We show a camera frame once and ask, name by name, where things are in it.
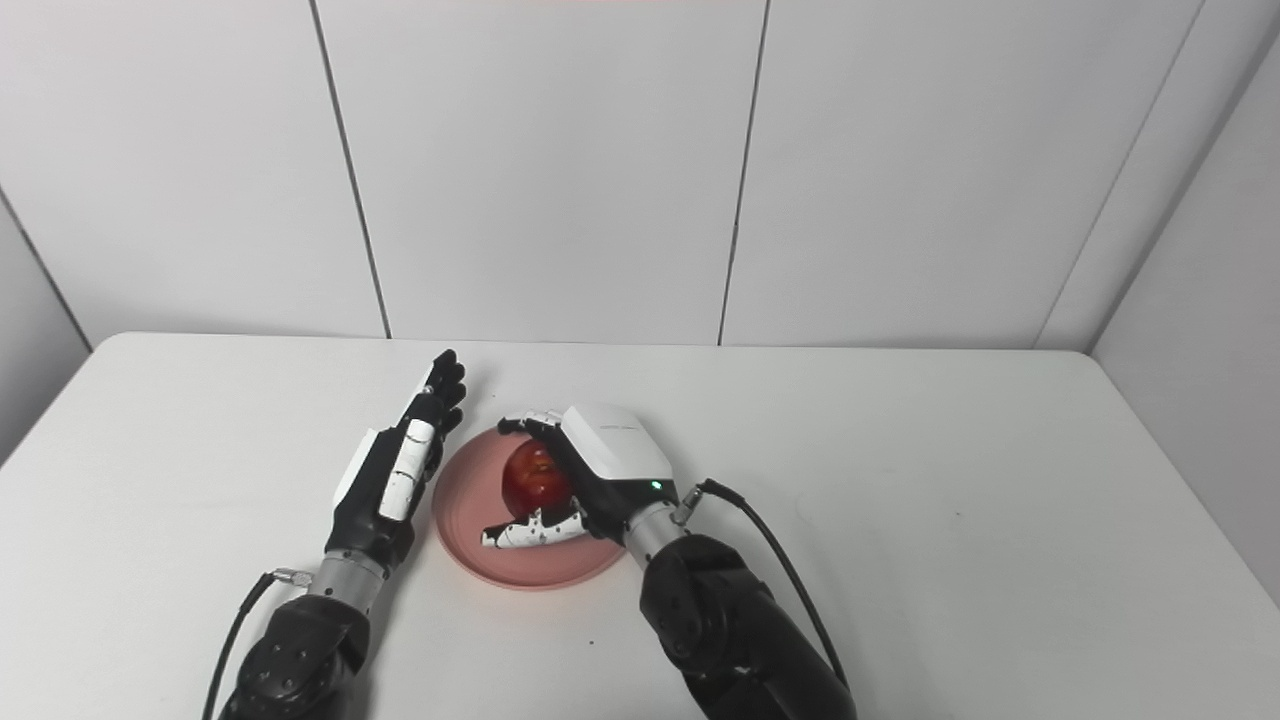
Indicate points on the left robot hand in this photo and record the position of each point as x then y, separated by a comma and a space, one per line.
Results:
390, 490

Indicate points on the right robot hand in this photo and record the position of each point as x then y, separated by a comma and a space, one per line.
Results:
610, 470

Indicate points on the red apple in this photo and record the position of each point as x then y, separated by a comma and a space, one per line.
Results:
535, 480

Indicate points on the pink plate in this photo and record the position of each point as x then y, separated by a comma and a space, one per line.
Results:
470, 530

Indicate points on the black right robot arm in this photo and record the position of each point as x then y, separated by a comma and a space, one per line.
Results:
720, 620

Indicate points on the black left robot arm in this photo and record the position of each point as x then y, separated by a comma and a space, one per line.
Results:
305, 650

